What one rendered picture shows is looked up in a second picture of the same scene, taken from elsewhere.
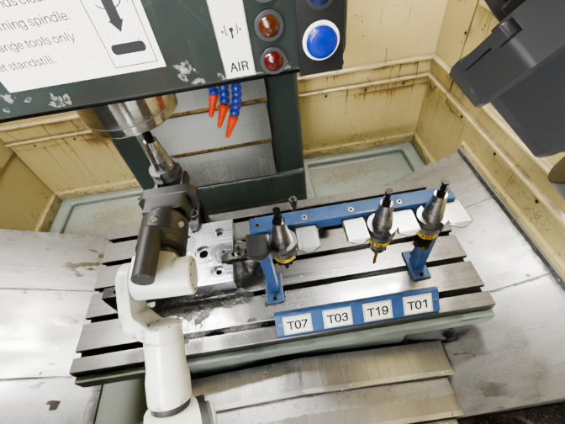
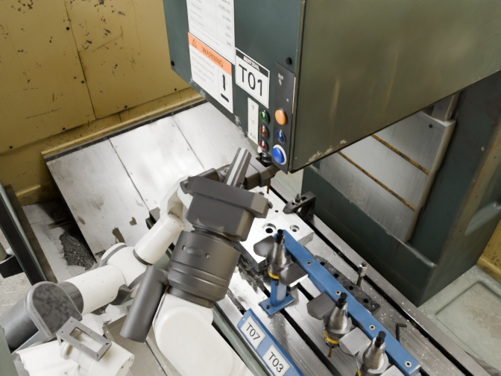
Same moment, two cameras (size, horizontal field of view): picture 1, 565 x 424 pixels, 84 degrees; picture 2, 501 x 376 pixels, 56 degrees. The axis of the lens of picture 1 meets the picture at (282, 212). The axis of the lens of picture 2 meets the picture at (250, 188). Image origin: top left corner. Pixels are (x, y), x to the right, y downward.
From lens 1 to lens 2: 0.69 m
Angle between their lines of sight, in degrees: 37
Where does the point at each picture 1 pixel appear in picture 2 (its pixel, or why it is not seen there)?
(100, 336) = not seen: hidden behind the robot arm
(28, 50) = (201, 73)
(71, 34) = (212, 80)
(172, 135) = not seen: hidden behind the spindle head
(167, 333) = (170, 223)
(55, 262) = (219, 148)
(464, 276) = not seen: outside the picture
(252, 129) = (405, 186)
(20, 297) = (184, 149)
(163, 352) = (160, 229)
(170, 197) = (250, 168)
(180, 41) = (238, 110)
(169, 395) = (144, 248)
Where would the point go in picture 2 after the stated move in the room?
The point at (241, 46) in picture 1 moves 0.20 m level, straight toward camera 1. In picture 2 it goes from (255, 130) to (159, 174)
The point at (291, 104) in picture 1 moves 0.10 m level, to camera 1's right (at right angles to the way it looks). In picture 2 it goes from (455, 198) to (484, 217)
